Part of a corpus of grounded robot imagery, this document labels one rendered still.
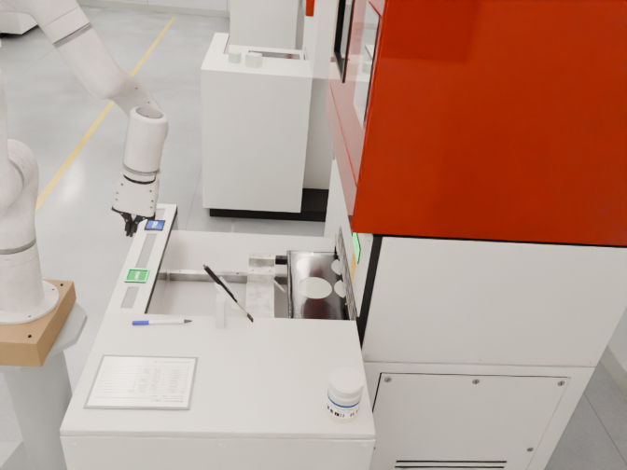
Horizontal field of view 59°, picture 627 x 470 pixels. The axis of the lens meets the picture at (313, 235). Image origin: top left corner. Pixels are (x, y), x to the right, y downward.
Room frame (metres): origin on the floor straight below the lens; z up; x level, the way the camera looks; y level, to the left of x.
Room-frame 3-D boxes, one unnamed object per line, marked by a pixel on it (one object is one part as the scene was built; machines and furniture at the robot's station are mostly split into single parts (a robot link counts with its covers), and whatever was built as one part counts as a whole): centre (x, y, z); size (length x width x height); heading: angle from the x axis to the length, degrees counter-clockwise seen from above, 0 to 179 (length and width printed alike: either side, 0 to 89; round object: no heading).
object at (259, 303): (1.26, 0.13, 0.87); 0.36 x 0.08 x 0.03; 7
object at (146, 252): (1.30, 0.47, 0.89); 0.55 x 0.09 x 0.14; 7
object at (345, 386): (0.80, -0.10, 1.01); 0.07 x 0.07 x 0.10
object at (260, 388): (0.88, 0.16, 0.89); 0.62 x 0.35 x 0.14; 97
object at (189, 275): (1.39, 0.18, 0.84); 0.50 x 0.02 x 0.03; 97
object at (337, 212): (1.49, -0.10, 1.02); 0.82 x 0.03 x 0.40; 7
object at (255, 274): (1.33, 0.14, 0.89); 0.08 x 0.03 x 0.03; 97
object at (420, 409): (1.53, -0.43, 0.41); 0.82 x 0.71 x 0.82; 7
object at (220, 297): (1.02, 0.19, 1.03); 0.06 x 0.04 x 0.13; 97
